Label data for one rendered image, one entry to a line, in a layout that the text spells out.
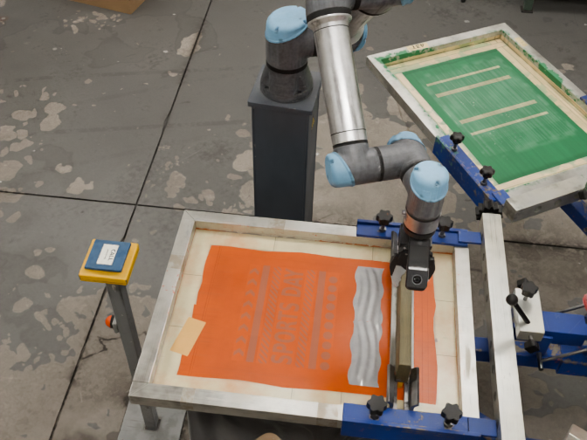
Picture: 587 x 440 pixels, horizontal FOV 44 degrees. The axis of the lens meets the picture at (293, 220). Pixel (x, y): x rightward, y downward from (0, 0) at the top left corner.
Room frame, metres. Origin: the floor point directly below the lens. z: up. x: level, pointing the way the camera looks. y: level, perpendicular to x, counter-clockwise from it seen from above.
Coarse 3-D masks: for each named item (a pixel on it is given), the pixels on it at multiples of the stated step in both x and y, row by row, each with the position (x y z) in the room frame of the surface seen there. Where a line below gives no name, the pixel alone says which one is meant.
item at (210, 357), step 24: (216, 312) 1.06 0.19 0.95; (216, 336) 0.99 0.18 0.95; (336, 336) 1.00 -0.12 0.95; (384, 336) 1.00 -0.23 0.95; (432, 336) 1.01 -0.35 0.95; (192, 360) 0.92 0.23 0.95; (216, 360) 0.92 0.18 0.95; (336, 360) 0.93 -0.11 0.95; (384, 360) 0.93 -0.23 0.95; (432, 360) 0.94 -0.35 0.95; (288, 384) 0.86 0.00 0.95; (312, 384) 0.86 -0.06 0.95; (336, 384) 0.86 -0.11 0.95; (384, 384) 0.87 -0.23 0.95; (432, 384) 0.87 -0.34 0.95
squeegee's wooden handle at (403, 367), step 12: (408, 300) 1.04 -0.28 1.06; (408, 312) 1.00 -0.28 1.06; (408, 324) 0.97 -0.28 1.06; (396, 336) 0.97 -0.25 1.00; (408, 336) 0.93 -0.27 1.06; (396, 348) 0.94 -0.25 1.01; (408, 348) 0.90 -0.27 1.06; (396, 360) 0.90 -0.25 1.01; (408, 360) 0.87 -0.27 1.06; (396, 372) 0.87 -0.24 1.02; (408, 372) 0.86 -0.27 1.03
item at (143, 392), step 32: (192, 224) 1.32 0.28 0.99; (224, 224) 1.33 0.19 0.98; (256, 224) 1.33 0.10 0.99; (288, 224) 1.34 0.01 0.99; (320, 224) 1.34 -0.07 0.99; (160, 320) 1.01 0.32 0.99; (160, 352) 0.93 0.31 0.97; (160, 384) 0.83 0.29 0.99; (256, 416) 0.77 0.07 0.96; (288, 416) 0.77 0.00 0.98; (320, 416) 0.76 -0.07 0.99
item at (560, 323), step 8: (512, 312) 1.03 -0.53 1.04; (544, 312) 1.03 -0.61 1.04; (552, 312) 1.03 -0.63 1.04; (544, 320) 1.00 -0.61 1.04; (552, 320) 1.00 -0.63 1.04; (560, 320) 1.00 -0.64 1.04; (568, 320) 1.01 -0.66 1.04; (576, 320) 1.01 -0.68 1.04; (584, 320) 1.01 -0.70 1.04; (544, 328) 0.98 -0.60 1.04; (552, 328) 0.98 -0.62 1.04; (560, 328) 0.98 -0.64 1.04; (568, 328) 0.98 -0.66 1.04; (576, 328) 0.98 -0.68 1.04; (584, 328) 0.98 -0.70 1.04; (552, 336) 0.97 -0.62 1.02; (560, 336) 0.97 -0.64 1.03; (568, 336) 0.97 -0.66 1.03; (576, 336) 0.97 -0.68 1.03; (584, 336) 0.96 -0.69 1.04; (560, 344) 0.97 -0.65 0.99; (568, 344) 0.97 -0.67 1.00; (576, 344) 0.97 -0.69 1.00
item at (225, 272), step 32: (224, 256) 1.25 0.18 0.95; (256, 256) 1.25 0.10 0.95; (288, 256) 1.25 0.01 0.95; (320, 256) 1.26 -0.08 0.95; (224, 288) 1.14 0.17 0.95; (352, 288) 1.15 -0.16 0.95; (384, 288) 1.15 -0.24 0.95; (352, 320) 1.05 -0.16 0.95; (384, 320) 1.05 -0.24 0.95; (416, 320) 1.05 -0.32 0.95
